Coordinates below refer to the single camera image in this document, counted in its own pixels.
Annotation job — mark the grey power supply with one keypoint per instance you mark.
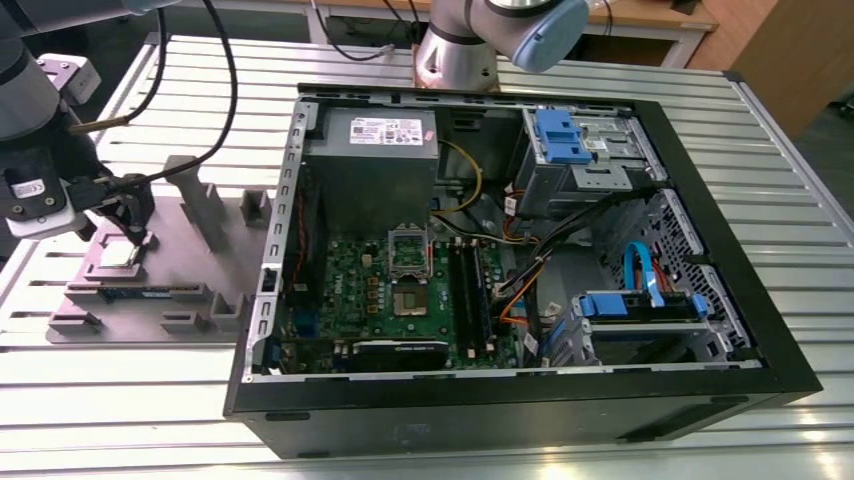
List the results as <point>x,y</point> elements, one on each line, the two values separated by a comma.
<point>374,175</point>

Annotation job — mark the grey parts rack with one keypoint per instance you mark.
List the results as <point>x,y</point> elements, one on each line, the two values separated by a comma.
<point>173,280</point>

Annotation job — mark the black RAM slot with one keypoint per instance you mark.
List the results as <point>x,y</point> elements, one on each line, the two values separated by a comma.
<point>456,295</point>

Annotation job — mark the blue drive bay latch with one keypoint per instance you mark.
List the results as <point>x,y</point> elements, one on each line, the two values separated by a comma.
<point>560,135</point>

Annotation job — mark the grey metal drive cage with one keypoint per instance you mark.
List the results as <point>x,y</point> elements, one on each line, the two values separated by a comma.
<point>600,177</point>

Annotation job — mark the black graphics card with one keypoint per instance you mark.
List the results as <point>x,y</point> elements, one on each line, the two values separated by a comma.
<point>400,354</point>

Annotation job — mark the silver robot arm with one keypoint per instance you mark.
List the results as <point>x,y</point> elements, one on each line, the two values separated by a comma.
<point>460,55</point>

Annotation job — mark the black PC case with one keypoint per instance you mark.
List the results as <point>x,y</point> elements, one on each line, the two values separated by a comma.
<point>467,425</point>

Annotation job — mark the green RAM stick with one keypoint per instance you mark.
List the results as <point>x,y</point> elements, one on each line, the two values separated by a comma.
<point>136,293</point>

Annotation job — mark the silver CPU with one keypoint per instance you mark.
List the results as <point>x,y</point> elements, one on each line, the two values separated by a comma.
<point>115,257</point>

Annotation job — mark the wooden cabinet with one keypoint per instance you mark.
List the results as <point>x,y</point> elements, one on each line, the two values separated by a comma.
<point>801,50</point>

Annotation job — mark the blue expansion slot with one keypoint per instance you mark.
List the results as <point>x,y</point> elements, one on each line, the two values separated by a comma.
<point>306,325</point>

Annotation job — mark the green motherboard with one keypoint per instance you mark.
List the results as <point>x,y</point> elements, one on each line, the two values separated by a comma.
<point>347,325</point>

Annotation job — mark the wooden desk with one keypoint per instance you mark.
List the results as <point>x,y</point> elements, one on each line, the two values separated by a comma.
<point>667,17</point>

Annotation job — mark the hard disk in blue carrier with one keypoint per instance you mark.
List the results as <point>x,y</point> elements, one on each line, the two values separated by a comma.
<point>603,306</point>

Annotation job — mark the grey metal disk bay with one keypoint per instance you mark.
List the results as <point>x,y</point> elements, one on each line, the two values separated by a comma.
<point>657,332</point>

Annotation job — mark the thin locking lever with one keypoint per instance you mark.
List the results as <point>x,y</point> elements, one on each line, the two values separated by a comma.
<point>432,260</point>

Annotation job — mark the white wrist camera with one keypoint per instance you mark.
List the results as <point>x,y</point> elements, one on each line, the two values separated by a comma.
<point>40,227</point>

